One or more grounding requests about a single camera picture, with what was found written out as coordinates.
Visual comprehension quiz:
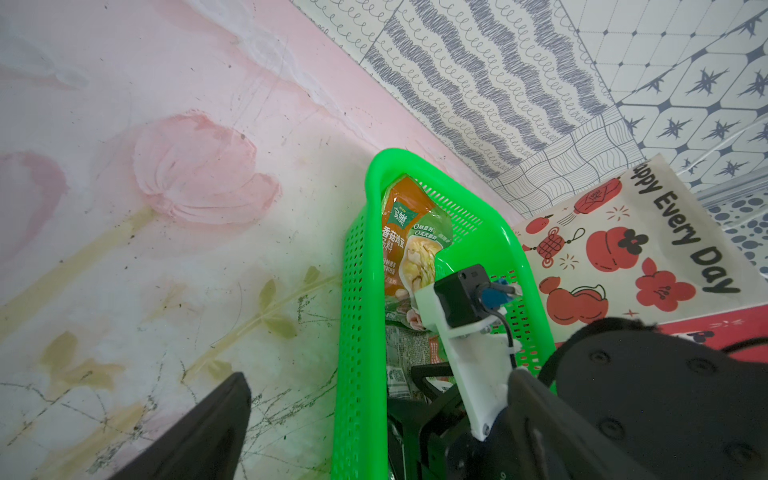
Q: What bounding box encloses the white red paper bag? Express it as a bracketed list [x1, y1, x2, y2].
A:
[514, 156, 767, 349]

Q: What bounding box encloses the orange mushroom soup packet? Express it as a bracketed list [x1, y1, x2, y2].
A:
[381, 176, 453, 331]

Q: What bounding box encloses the green seaweed packet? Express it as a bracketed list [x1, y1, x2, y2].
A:
[386, 325, 431, 401]

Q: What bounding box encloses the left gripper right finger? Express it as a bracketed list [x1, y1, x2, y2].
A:
[506, 369, 655, 479]

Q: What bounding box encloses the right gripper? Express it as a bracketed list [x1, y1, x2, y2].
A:
[466, 318, 767, 479]

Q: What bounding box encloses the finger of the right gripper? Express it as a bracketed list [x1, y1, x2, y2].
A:
[410, 362, 460, 402]
[387, 395, 474, 479]

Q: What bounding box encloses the green plastic basket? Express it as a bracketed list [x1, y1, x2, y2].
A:
[331, 148, 555, 479]

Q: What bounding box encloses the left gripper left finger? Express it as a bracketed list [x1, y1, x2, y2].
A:
[113, 372, 251, 479]

